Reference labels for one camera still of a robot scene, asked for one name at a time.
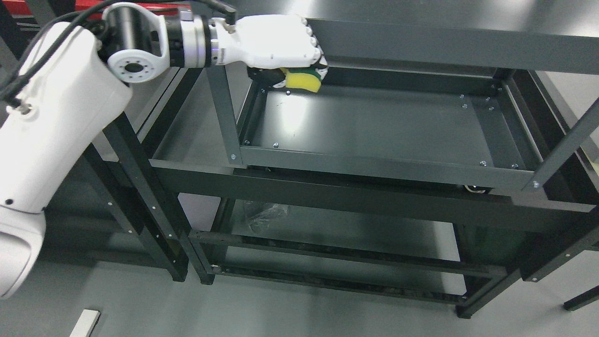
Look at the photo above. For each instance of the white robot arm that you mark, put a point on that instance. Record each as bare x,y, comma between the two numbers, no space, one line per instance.
62,97

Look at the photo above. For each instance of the clear plastic bag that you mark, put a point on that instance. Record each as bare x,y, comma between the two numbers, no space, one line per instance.
259,215

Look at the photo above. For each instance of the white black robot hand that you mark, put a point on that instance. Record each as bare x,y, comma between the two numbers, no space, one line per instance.
266,43

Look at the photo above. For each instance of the dark grey shelf cart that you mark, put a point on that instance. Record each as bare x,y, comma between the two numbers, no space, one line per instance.
468,150

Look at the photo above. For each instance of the green yellow sponge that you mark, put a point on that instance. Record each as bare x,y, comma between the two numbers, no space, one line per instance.
309,79

